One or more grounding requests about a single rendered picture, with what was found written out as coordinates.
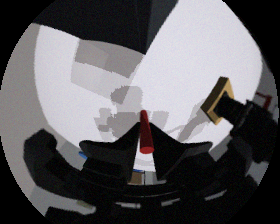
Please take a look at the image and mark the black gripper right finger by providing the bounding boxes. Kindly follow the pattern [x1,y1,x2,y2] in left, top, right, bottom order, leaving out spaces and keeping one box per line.
[149,122,214,182]

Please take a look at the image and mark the red peg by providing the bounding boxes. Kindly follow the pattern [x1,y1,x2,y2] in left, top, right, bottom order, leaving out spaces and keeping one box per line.
[140,109,154,154]

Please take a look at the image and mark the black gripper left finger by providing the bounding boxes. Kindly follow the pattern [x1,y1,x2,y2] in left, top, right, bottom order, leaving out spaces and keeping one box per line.
[79,122,140,181]

